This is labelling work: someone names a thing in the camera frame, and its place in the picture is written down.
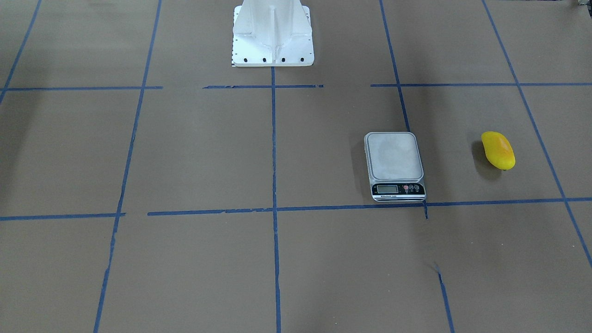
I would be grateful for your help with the digital kitchen scale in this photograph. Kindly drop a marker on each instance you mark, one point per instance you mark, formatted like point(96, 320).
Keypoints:
point(394, 165)

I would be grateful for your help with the white camera mast pedestal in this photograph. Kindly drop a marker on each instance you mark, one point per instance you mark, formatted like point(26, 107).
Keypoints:
point(272, 33)

